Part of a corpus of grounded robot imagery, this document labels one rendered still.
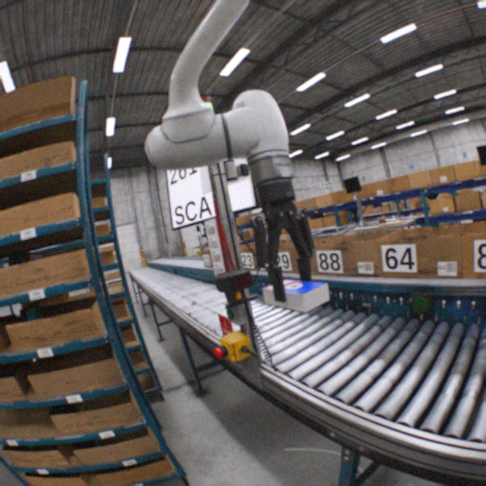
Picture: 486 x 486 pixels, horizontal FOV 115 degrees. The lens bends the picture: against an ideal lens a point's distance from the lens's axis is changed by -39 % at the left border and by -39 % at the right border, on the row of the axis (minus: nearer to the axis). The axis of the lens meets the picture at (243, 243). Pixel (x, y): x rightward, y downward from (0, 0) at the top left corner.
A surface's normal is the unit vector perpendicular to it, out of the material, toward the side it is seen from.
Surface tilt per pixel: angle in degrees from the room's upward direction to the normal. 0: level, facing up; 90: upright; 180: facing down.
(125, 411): 90
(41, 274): 92
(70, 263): 90
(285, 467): 0
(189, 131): 113
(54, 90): 123
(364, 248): 90
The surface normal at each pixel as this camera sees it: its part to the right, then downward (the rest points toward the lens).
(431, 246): -0.83, 0.20
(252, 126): 0.00, 0.16
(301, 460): -0.19, -0.98
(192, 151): 0.18, 0.69
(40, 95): 0.53, 0.49
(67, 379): 0.52, -0.04
